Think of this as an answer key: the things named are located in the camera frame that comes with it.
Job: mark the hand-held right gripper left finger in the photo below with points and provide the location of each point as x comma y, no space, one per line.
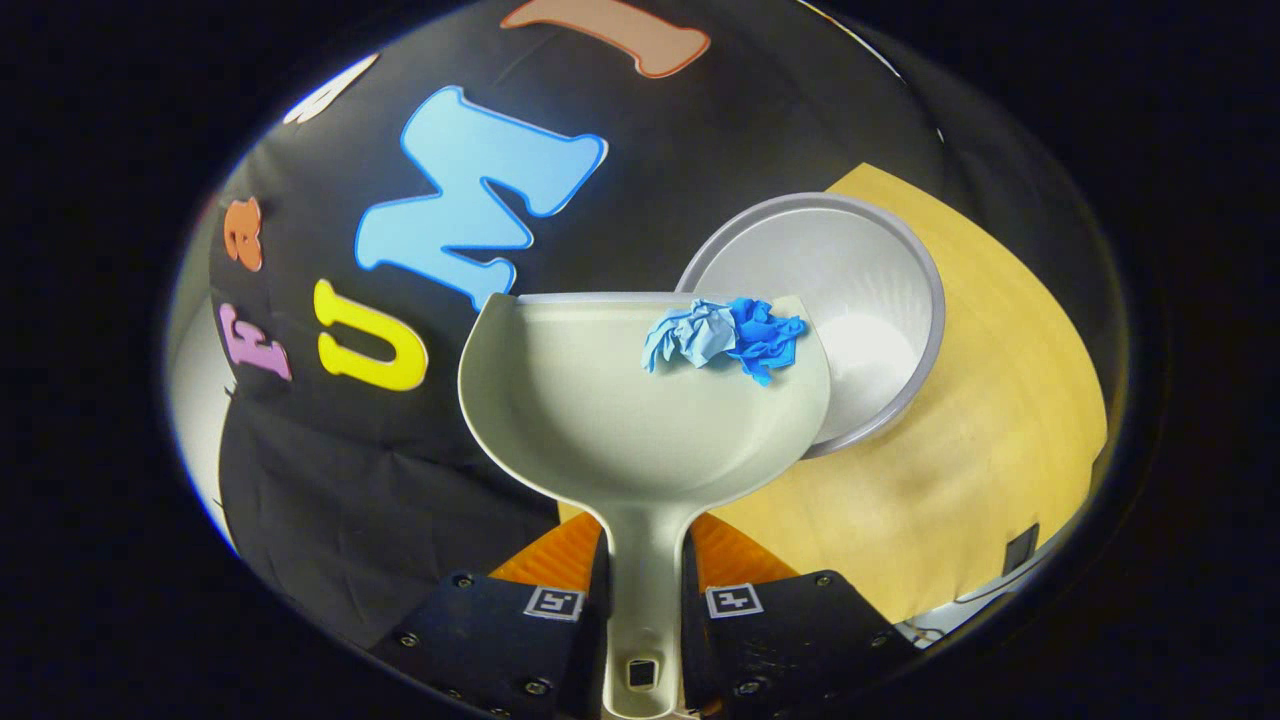
500,640

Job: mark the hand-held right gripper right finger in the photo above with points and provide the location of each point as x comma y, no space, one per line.
780,640

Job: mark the white plastic dustpan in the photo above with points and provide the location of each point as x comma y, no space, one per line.
600,400

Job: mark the light blue paper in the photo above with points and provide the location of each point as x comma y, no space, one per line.
695,335

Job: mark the white ribbed garbage bin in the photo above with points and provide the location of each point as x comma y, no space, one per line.
860,270

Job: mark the wooden desktop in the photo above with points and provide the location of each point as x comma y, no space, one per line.
950,450

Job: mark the black backdrop cloth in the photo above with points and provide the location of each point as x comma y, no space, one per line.
350,480

